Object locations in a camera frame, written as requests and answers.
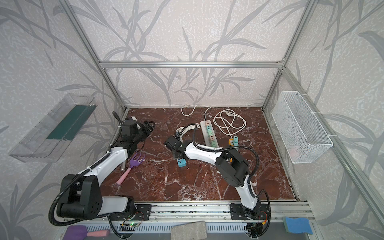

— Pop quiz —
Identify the blue power strip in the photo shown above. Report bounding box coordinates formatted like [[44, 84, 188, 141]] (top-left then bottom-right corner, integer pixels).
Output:
[[177, 159, 187, 168]]

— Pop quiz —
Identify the white multicolour power strip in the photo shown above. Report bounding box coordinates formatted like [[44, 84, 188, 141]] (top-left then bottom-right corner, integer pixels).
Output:
[[200, 120, 219, 148]]

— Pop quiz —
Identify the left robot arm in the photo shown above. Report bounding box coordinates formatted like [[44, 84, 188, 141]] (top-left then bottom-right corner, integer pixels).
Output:
[[48, 118, 155, 227]]

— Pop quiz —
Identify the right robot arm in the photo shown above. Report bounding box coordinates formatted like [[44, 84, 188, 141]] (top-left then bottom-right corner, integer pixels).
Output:
[[165, 136, 271, 221]]

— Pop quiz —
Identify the purple pink garden rake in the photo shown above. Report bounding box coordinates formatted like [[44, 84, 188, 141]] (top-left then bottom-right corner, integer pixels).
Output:
[[116, 152, 145, 186]]

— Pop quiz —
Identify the grey garden trowel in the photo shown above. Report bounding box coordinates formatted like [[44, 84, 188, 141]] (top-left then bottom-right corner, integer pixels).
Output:
[[120, 162, 126, 171]]

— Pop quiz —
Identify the grey sponge block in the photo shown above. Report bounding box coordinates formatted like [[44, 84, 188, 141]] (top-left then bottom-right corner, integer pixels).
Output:
[[171, 221, 207, 240]]

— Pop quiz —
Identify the purple pink brush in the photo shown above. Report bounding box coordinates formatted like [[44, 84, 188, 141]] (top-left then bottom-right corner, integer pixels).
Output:
[[62, 225, 110, 240]]

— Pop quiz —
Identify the blue sponge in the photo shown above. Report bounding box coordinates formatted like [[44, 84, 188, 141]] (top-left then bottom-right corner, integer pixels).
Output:
[[283, 217, 313, 235]]

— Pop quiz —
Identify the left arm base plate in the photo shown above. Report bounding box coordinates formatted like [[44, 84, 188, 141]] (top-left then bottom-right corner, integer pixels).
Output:
[[117, 204, 152, 221]]

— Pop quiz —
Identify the clear plastic wall tray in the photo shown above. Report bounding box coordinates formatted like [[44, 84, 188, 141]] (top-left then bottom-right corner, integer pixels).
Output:
[[9, 94, 97, 163]]

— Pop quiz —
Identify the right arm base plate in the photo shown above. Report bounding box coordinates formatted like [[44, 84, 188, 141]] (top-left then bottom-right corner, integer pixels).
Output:
[[230, 202, 270, 221]]

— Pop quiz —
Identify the white wire mesh basket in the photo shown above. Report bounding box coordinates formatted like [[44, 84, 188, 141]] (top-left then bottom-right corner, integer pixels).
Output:
[[272, 91, 333, 164]]

